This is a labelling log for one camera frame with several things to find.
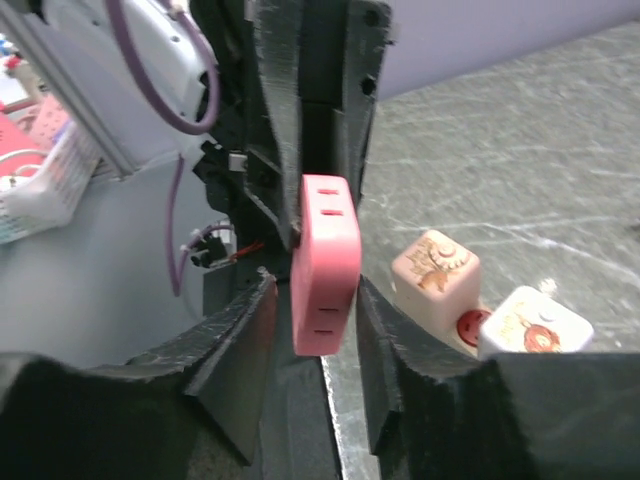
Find white cube socket adapter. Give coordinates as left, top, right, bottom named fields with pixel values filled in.
left=477, top=286, right=594, bottom=359

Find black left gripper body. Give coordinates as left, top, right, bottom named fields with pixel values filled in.
left=192, top=1, right=299, bottom=280

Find white mesh basket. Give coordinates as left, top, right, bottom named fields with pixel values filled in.
left=1, top=95, right=101, bottom=244

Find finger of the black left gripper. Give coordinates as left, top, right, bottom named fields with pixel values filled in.
left=342, top=1, right=391, bottom=203
left=245, top=1, right=302, bottom=248

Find pink cube socket adapter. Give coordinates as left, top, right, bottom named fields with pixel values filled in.
left=391, top=230, right=482, bottom=336

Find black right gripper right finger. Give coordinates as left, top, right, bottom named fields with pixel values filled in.
left=356, top=279, right=639, bottom=480

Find pink plug adapter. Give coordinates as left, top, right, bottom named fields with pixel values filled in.
left=290, top=174, right=362, bottom=356

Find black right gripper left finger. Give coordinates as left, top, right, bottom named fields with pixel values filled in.
left=1, top=273, right=277, bottom=479

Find beige power strip red sockets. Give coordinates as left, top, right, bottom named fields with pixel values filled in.
left=451, top=308, right=492, bottom=357

